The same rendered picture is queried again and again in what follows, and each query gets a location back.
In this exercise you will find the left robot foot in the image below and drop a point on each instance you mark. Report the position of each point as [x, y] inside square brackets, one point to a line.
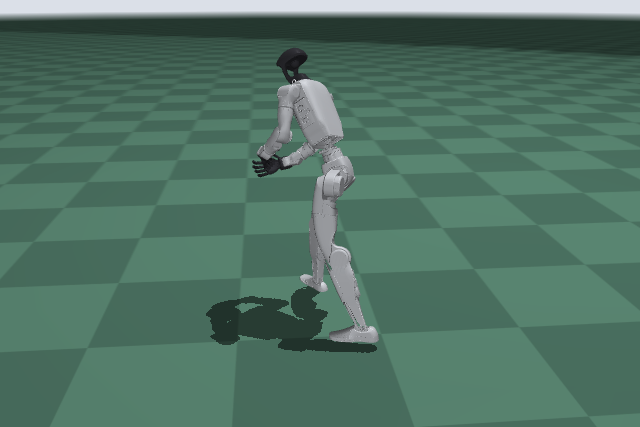
[370, 335]

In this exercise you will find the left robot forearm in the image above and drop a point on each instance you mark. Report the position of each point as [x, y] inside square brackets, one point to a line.
[271, 146]

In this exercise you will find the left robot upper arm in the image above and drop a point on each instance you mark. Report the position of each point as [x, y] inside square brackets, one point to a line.
[287, 95]

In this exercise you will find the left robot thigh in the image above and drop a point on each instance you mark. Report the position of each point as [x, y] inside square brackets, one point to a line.
[325, 212]

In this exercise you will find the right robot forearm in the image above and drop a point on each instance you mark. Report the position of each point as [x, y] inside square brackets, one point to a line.
[301, 154]

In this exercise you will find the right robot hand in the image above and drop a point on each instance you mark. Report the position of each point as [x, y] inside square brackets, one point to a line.
[277, 164]

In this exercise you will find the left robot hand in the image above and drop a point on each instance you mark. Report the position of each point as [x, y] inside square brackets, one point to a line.
[264, 162]

